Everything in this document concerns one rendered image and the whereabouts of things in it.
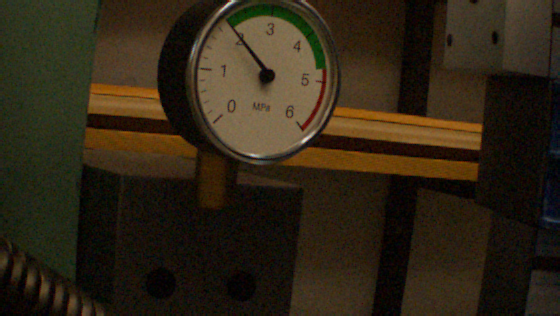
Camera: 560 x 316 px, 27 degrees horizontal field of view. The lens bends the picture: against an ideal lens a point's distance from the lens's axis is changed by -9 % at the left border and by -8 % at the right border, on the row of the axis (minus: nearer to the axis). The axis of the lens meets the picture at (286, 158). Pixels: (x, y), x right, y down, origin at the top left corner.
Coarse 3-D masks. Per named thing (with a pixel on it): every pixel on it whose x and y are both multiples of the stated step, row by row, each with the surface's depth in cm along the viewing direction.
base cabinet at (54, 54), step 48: (0, 0) 44; (48, 0) 46; (96, 0) 47; (0, 48) 45; (48, 48) 46; (0, 96) 45; (48, 96) 46; (0, 144) 45; (48, 144) 46; (0, 192) 45; (48, 192) 46; (48, 240) 47
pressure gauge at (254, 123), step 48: (240, 0) 43; (288, 0) 44; (192, 48) 42; (240, 48) 43; (288, 48) 44; (336, 48) 45; (192, 96) 42; (240, 96) 44; (288, 96) 45; (336, 96) 45; (192, 144) 45; (240, 144) 44; (288, 144) 45
